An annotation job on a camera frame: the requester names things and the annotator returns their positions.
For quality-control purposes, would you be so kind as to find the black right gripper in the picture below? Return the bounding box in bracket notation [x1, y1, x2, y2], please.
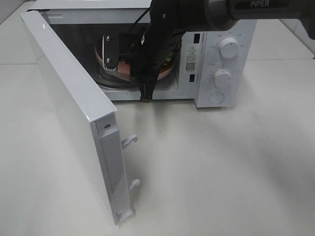
[127, 41, 177, 102]

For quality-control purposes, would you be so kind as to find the pink round plate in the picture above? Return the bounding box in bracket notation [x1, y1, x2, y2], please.
[94, 39, 176, 81]

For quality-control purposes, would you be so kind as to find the white microwave door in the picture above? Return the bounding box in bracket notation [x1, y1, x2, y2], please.
[21, 11, 140, 224]

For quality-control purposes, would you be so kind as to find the round white door button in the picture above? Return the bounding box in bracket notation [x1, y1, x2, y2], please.
[209, 92, 224, 104]

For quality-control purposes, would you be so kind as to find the white timer knob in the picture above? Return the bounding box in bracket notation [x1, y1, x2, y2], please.
[213, 69, 232, 88]

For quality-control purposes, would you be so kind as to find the burger with lettuce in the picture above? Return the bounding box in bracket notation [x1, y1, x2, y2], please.
[162, 51, 176, 68]

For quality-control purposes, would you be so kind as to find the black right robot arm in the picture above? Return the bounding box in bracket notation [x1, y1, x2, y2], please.
[131, 0, 315, 84]

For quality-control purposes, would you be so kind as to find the glass microwave turntable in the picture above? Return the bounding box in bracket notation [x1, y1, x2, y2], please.
[92, 73, 138, 89]

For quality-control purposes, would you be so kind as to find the white microwave oven body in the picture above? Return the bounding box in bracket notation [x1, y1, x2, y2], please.
[27, 0, 256, 108]

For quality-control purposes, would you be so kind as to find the upper white power knob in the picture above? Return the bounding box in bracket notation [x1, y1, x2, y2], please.
[219, 36, 239, 59]

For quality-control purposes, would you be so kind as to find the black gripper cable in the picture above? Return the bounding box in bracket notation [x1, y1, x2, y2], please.
[129, 8, 152, 35]

